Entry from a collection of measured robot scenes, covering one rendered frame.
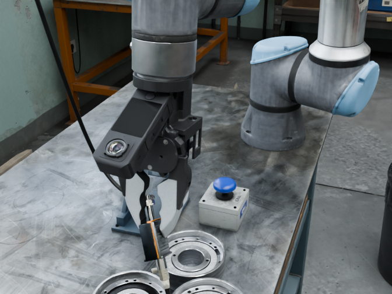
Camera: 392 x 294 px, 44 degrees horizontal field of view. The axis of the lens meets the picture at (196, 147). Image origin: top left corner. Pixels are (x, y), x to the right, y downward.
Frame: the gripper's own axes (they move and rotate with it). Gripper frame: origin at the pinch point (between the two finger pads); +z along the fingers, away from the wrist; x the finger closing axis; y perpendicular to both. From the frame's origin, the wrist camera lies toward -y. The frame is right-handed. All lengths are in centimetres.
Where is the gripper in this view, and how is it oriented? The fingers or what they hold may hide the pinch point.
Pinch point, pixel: (151, 228)
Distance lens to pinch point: 64.3
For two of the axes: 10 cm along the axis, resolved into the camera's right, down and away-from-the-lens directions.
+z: -0.5, 9.3, 3.7
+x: -9.3, -1.9, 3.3
